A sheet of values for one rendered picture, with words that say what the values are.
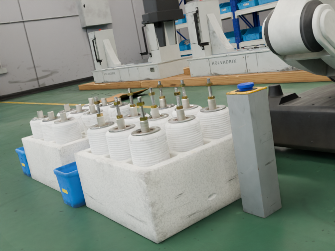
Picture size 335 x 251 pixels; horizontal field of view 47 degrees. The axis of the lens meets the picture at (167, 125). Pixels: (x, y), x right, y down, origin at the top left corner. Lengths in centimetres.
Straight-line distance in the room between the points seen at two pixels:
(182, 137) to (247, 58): 248
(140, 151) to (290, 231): 39
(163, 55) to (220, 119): 340
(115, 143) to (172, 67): 350
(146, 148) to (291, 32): 52
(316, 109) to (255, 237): 50
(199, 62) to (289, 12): 271
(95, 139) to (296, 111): 63
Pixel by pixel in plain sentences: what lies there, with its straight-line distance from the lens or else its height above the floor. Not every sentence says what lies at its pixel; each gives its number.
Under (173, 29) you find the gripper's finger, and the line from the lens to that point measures 101.
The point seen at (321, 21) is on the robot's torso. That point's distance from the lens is 113.
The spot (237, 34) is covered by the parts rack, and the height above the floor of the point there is 39.
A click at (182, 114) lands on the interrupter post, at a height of 27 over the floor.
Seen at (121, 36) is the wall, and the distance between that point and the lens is 839.
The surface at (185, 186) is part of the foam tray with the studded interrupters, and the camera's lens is 96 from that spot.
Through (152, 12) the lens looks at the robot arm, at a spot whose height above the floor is 53.
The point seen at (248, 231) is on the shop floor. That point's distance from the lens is 94.
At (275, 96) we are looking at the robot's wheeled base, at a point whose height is 21.
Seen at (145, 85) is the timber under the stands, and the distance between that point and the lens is 450.
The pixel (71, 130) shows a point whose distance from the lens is 139.
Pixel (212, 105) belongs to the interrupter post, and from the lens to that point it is 109.
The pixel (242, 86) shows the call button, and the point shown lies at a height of 33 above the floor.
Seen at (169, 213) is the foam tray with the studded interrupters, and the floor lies 6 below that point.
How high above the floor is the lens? 45
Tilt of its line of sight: 12 degrees down
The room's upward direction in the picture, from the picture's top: 10 degrees counter-clockwise
